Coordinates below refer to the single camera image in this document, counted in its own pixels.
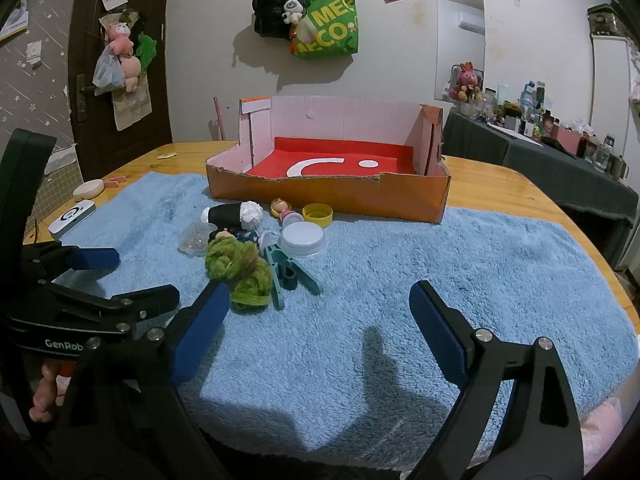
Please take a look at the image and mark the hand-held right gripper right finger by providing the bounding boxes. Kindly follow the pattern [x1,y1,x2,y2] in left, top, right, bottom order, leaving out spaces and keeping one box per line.
[405,280,586,480]

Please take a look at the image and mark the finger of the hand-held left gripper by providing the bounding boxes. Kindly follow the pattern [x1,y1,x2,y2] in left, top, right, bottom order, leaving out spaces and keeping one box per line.
[47,283,181,334]
[22,241,121,285]

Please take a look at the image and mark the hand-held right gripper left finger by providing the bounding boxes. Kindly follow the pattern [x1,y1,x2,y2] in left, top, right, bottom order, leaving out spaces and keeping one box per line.
[50,281,232,480]

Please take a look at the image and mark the clear plastic box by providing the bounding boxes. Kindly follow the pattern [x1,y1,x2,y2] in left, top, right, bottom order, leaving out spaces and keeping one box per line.
[178,221,218,257]

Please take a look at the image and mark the green yarn tuft brown strands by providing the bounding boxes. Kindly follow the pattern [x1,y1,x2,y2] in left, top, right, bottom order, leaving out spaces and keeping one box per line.
[204,237,262,281]

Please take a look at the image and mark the black-haired boy figurine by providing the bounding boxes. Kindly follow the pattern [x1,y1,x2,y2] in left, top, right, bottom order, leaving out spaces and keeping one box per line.
[207,226,278,251]

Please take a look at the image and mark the teal clothespin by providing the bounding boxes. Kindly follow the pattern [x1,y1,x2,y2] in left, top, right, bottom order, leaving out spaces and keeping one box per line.
[258,242,324,311]

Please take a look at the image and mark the black roll with white ends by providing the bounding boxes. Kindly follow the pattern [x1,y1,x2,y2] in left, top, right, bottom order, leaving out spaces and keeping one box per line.
[200,201,264,231]

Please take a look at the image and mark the white jar lid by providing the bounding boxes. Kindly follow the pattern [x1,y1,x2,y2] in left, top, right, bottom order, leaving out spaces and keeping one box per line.
[278,222,327,258]

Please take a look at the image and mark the yellow bottle cap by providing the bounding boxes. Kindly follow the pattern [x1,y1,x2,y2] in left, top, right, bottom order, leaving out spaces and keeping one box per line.
[302,202,334,228]

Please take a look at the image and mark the orange cardboard box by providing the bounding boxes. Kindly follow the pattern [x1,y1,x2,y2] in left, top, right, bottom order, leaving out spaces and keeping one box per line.
[205,95,452,224]

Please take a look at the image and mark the person's left hand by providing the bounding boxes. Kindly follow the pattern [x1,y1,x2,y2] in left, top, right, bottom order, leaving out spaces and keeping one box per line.
[27,362,76,423]

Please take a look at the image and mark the white grid panel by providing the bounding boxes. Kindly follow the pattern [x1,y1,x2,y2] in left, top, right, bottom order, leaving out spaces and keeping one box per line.
[45,147,83,211]

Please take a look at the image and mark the white rectangular device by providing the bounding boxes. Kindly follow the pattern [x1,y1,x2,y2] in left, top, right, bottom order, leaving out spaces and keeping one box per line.
[48,199,97,240]

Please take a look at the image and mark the cream round compact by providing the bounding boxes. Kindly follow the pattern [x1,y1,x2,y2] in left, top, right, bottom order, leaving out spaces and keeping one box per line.
[73,180,105,201]

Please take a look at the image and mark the blue fluffy towel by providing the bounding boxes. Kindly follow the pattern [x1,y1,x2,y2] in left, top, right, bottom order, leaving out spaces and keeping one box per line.
[47,172,638,473]

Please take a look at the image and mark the beige hanging cloth bag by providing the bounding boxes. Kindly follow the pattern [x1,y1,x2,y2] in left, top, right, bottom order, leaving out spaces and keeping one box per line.
[111,72,152,132]

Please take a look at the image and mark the clear plastic bag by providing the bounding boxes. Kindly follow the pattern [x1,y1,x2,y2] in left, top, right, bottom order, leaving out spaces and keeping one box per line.
[92,45,126,96]

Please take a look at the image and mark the pink doll figurine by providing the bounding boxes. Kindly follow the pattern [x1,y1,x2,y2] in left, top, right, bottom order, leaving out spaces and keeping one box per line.
[270,198,304,227]

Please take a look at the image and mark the peach plush toy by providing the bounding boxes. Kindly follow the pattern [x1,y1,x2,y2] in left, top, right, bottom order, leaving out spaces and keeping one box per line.
[120,55,142,93]

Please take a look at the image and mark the dark brown door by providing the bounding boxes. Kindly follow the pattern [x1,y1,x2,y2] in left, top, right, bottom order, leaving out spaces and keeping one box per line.
[67,0,173,181]

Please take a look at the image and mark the pink plush toy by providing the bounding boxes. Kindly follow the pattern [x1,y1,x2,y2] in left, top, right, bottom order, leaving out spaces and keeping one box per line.
[105,21,135,56]

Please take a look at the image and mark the green plush toy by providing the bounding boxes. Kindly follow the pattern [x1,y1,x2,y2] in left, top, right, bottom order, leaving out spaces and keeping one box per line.
[135,34,158,71]

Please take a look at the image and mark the pink stick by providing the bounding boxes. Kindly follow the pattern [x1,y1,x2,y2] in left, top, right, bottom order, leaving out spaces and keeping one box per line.
[213,96,227,142]

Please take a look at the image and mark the pink fluffy cloth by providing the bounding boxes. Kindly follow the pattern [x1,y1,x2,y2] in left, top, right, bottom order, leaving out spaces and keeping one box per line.
[582,400,623,461]

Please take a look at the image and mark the side table with dark cloth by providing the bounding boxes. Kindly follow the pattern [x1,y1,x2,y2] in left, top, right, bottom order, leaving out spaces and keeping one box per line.
[442,110,640,271]

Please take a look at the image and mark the cluster of bottles and jars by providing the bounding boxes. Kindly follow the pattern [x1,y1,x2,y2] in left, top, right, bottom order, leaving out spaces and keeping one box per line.
[467,80,633,181]

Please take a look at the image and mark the pink bunny plush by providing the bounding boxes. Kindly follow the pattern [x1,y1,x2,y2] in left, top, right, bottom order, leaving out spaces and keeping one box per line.
[448,61,485,102]

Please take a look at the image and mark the white cabinet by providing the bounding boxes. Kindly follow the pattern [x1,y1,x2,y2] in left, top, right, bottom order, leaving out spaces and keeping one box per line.
[590,32,640,133]

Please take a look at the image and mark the black backpack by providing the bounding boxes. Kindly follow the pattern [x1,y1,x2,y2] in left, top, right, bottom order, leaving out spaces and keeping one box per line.
[251,0,301,38]

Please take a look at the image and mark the panda plush toy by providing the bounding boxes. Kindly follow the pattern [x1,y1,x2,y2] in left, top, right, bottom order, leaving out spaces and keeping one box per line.
[281,0,307,26]

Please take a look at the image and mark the green tote bag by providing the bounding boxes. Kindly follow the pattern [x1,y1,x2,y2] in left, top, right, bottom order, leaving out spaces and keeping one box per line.
[292,0,359,60]

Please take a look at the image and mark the dark storage box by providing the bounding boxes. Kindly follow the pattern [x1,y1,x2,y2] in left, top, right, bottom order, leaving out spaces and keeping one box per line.
[587,2,625,37]

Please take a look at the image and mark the door handle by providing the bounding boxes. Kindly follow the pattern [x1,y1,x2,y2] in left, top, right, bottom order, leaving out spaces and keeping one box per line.
[75,74,96,122]

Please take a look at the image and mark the wall mirror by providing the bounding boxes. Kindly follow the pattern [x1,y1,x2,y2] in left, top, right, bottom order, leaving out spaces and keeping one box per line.
[434,0,486,103]

